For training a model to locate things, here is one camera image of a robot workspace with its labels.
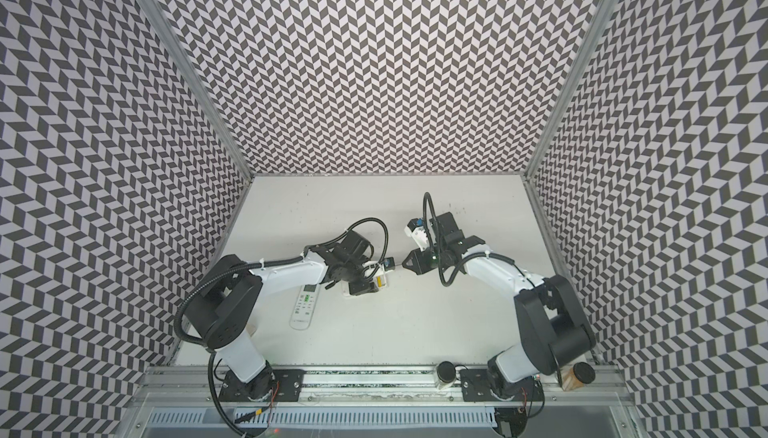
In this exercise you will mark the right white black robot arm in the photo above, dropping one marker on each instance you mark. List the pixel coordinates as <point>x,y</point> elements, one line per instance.
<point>552,323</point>

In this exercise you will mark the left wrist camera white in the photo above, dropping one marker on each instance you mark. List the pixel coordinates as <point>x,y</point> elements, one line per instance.
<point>386,265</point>

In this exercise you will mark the white remote with green buttons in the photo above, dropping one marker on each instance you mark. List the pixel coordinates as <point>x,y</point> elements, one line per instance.
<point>303,311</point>

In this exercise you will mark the right wooden cylinder black cap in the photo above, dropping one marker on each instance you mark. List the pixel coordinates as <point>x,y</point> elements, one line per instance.
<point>576,376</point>

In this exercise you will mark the aluminium mounting rail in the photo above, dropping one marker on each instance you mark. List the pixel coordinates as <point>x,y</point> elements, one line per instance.
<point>374,386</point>

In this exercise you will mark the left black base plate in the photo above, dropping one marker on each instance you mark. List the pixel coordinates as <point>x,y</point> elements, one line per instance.
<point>282,385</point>

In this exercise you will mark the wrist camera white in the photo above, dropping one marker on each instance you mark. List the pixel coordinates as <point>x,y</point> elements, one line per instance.
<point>419,232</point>
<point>386,265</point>

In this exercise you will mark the white ventilation grille strip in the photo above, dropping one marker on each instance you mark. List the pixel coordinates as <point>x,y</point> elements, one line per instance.
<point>332,418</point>

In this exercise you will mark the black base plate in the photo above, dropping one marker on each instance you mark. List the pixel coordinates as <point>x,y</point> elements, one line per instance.
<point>282,385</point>
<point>477,386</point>

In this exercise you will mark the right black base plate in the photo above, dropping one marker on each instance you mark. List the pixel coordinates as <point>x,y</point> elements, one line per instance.
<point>477,386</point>

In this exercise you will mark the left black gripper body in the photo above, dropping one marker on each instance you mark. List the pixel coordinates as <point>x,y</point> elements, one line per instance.
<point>356,271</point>

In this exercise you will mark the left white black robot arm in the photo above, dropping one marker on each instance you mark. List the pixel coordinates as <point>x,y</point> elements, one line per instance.
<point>217,313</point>

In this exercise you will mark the white remote control handled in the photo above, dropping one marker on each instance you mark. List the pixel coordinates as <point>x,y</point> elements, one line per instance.
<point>380,280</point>

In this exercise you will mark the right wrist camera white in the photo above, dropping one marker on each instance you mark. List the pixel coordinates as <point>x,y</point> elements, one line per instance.
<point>419,232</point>

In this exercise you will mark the middle cylinder black cap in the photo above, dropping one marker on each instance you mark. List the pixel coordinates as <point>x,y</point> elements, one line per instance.
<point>444,375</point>

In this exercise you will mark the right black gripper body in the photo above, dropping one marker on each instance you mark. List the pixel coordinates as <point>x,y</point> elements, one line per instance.
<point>417,259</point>

